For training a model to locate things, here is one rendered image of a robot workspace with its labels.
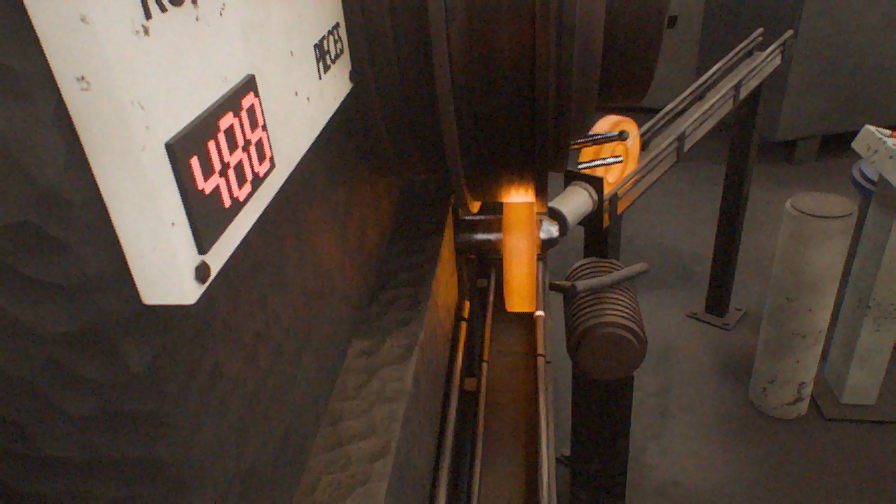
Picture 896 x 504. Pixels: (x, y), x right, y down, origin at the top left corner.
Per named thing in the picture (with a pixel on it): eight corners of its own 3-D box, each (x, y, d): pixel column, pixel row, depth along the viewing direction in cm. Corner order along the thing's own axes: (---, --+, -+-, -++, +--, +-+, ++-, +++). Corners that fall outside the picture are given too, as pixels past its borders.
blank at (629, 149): (591, 219, 124) (607, 224, 122) (565, 170, 112) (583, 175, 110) (631, 150, 127) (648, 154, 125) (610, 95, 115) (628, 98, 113)
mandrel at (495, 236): (409, 223, 80) (407, 259, 79) (401, 210, 76) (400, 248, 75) (557, 221, 78) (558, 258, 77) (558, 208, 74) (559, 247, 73)
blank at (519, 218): (501, 273, 66) (536, 273, 66) (503, 143, 74) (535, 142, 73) (507, 332, 80) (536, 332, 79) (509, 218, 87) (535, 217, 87)
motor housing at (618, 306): (564, 545, 136) (567, 323, 108) (560, 456, 154) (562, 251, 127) (634, 550, 134) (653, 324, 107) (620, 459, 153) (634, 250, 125)
